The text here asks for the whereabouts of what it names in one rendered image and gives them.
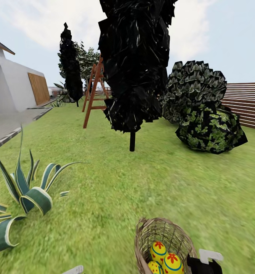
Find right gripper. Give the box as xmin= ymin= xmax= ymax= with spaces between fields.
xmin=186 ymin=253 xmax=222 ymax=274

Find wicker basket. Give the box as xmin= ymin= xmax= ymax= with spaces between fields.
xmin=134 ymin=217 xmax=198 ymax=274

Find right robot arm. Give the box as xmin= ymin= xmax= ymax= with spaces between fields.
xmin=186 ymin=249 xmax=224 ymax=274

